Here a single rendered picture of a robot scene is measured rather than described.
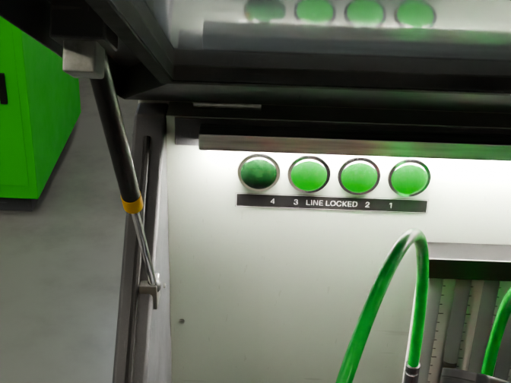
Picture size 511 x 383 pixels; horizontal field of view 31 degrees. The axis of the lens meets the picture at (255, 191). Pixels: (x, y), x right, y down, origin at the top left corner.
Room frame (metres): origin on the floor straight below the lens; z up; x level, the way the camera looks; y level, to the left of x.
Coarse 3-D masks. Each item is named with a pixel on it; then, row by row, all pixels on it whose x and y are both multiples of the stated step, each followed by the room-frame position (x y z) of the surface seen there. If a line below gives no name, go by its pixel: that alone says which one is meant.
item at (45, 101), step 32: (0, 32) 3.06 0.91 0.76; (0, 64) 3.06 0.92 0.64; (32, 64) 3.16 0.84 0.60; (0, 96) 3.06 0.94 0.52; (32, 96) 3.12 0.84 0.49; (64, 96) 3.58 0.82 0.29; (0, 128) 3.07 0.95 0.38; (32, 128) 3.08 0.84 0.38; (64, 128) 3.54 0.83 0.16; (0, 160) 3.07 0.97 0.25; (32, 160) 3.07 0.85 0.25; (0, 192) 3.07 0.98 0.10; (32, 192) 3.07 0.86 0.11
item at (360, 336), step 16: (400, 240) 0.75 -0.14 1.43; (416, 240) 0.78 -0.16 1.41; (400, 256) 0.73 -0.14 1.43; (416, 256) 0.85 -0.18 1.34; (384, 272) 0.70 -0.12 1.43; (384, 288) 0.68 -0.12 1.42; (416, 288) 0.87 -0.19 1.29; (368, 304) 0.67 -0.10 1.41; (416, 304) 0.88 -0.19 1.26; (368, 320) 0.65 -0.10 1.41; (416, 320) 0.88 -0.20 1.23; (352, 336) 0.64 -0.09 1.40; (368, 336) 0.64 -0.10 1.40; (416, 336) 0.88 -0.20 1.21; (352, 352) 0.62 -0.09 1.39; (416, 352) 0.88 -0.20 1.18; (352, 368) 0.61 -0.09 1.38; (416, 368) 0.88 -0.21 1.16
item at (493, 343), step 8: (504, 296) 0.82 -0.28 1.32; (504, 304) 0.82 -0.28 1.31; (504, 312) 0.82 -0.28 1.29; (496, 320) 0.83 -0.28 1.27; (504, 320) 0.83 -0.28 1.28; (496, 328) 0.83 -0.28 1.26; (504, 328) 0.83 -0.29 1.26; (496, 336) 0.83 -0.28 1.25; (488, 344) 0.84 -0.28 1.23; (496, 344) 0.84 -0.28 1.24; (488, 352) 0.84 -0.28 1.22; (496, 352) 0.84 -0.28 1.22; (488, 360) 0.84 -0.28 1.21; (496, 360) 0.84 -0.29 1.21; (488, 368) 0.84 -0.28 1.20
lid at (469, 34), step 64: (0, 0) 0.56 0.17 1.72; (64, 0) 0.63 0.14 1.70; (128, 0) 0.57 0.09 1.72; (192, 0) 0.57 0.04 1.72; (256, 0) 0.57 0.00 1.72; (320, 0) 0.56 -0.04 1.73; (384, 0) 0.55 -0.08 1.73; (448, 0) 0.55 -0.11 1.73; (64, 64) 0.62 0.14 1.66; (128, 64) 0.97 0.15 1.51; (192, 64) 0.83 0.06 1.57; (256, 64) 0.81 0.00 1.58; (320, 64) 0.80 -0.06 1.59; (384, 64) 0.79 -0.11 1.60; (448, 64) 0.78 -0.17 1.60
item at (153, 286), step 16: (96, 80) 0.67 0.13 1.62; (112, 80) 0.68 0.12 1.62; (96, 96) 0.68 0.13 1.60; (112, 96) 0.68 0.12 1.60; (112, 112) 0.69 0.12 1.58; (112, 128) 0.70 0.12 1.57; (112, 144) 0.71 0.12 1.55; (128, 144) 0.72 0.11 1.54; (112, 160) 0.72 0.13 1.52; (128, 160) 0.72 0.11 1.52; (128, 176) 0.73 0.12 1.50; (128, 192) 0.74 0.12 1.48; (128, 208) 0.75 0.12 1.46; (144, 240) 0.78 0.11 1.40; (144, 256) 0.79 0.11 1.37; (144, 288) 0.82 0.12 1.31; (160, 288) 0.82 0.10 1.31
